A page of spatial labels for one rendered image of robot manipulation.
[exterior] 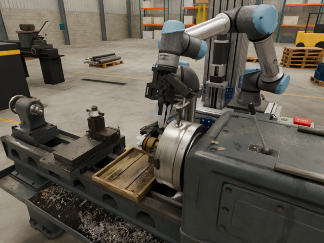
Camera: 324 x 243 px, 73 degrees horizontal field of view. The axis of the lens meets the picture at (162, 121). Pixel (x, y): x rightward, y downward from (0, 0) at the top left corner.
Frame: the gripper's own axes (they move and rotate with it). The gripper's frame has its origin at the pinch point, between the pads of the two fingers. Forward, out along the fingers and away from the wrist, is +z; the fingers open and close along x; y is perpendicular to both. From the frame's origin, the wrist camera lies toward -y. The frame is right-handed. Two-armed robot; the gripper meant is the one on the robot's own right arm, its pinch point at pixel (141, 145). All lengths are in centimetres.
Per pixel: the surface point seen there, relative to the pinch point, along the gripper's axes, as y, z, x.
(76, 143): 46.3, 3.8, -11.2
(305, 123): -66, -24, 18
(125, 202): 2.7, 11.8, -29.0
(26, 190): 90, 21, -54
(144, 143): -2.3, 0.1, 1.5
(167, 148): -20.0, 9.0, 9.0
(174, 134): -20.6, 4.1, 13.3
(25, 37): 588, -272, 21
